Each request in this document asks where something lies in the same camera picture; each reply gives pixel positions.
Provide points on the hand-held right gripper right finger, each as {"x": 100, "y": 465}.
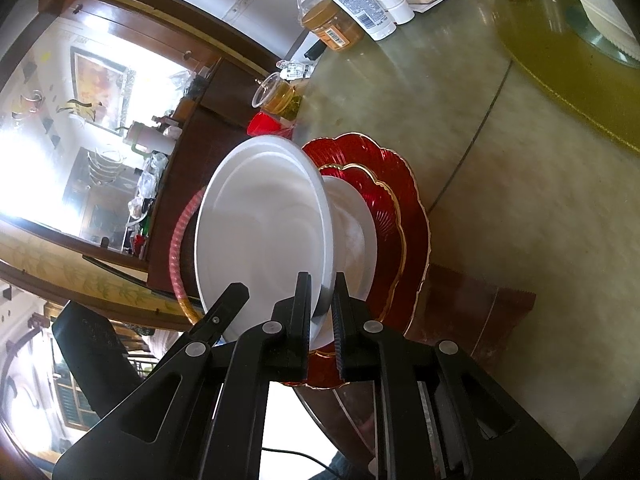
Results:
{"x": 342, "y": 310}

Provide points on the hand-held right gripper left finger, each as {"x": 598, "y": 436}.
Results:
{"x": 301, "y": 310}

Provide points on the small white foam bowl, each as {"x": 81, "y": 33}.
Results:
{"x": 355, "y": 240}

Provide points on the large white foam bowl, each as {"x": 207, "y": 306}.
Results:
{"x": 260, "y": 230}

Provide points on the small red scalloped plate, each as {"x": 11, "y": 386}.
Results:
{"x": 381, "y": 220}

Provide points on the large red scalloped plate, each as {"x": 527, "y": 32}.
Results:
{"x": 410, "y": 200}

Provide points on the cream plastic bowl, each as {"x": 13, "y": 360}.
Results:
{"x": 600, "y": 10}

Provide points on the multicolour hula hoop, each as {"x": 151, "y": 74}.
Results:
{"x": 175, "y": 250}

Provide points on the red plastic cup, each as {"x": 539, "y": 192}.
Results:
{"x": 267, "y": 125}

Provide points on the plastic cup of tea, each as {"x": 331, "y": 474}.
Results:
{"x": 280, "y": 95}

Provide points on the small clear packet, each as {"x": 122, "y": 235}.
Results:
{"x": 295, "y": 70}

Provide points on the amber honey jar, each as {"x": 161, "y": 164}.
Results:
{"x": 330, "y": 25}

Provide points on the small white jar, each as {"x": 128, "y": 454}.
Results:
{"x": 395, "y": 5}

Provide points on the yellow-green glass turntable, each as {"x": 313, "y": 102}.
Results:
{"x": 550, "y": 60}

